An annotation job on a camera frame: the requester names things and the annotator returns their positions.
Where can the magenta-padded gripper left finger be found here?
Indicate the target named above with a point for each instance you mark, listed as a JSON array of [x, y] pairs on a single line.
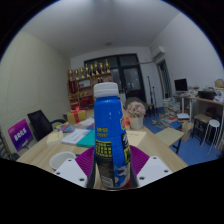
[[71, 170]]

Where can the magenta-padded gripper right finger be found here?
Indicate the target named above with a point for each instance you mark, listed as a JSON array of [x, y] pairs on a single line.
[[153, 170]]

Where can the blue drink bottle white cap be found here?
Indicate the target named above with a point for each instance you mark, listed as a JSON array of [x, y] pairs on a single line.
[[110, 133]]

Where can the teal book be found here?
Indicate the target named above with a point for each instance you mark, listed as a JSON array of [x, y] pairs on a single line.
[[87, 140]]

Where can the white book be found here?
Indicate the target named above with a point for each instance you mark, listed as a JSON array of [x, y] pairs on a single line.
[[75, 136]]

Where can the pale yellow notepad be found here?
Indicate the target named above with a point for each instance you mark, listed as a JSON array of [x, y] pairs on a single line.
[[55, 137]]

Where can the small light wooden side table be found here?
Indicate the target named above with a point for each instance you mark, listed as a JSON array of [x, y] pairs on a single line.
[[169, 135]]

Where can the colourful printed magazine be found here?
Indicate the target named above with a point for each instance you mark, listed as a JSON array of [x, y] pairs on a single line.
[[65, 128]]

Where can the yellow gift box red ribbon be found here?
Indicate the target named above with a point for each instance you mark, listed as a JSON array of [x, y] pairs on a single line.
[[76, 116]]

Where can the black office chair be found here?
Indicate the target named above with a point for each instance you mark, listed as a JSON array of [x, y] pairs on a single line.
[[40, 123]]

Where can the white pot pink flowers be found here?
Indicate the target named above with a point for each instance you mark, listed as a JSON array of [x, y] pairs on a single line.
[[136, 115]]

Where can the purple sign board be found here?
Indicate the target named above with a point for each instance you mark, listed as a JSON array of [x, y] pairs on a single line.
[[20, 135]]

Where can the stack of books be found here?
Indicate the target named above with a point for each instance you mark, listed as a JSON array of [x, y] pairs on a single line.
[[171, 110]]

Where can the brown square stool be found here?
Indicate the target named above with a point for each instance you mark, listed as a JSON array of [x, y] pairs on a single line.
[[200, 118]]

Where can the brown armchair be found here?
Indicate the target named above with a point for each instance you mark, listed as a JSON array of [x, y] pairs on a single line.
[[133, 99]]

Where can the black microphone stand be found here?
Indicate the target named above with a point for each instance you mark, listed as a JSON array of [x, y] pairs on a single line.
[[149, 95]]

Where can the white round stool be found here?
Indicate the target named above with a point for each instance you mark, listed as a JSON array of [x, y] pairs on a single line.
[[213, 124]]

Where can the wooden shelf unit with trophies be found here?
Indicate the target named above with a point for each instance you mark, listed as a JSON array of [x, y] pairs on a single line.
[[85, 90]]

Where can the black computer monitor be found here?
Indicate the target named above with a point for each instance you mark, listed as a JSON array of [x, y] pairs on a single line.
[[180, 85]]

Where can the black glass double door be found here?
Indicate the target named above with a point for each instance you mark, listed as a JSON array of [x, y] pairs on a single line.
[[131, 78]]

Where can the white air conditioner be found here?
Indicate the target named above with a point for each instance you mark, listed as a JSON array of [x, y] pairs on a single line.
[[158, 52]]

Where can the long wooden wall desk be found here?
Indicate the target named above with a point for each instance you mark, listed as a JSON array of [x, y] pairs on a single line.
[[206, 100]]

